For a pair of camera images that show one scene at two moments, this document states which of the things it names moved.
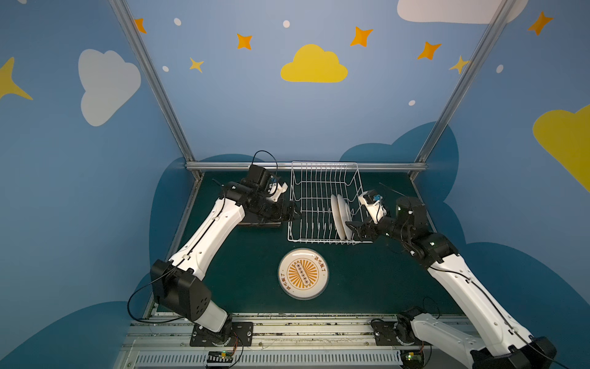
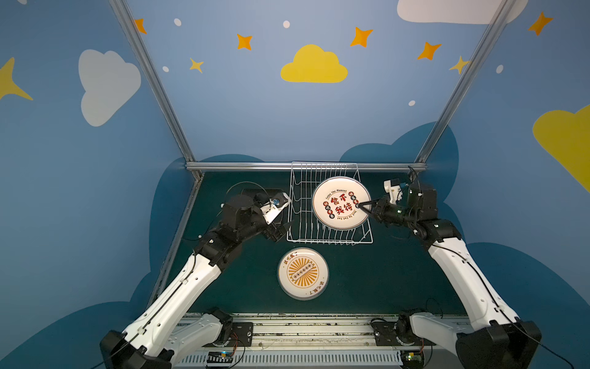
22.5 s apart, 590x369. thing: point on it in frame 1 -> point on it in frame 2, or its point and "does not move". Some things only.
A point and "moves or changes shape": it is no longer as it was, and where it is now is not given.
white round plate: (337, 216) -> (303, 274)
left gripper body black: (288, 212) -> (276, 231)
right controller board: (412, 359) does not move
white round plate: (345, 217) moves or changes shape
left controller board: (219, 357) does not move
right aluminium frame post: (498, 18) does not move
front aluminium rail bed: (280, 341) does not move
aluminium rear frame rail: (306, 166) does not move
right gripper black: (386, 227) -> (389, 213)
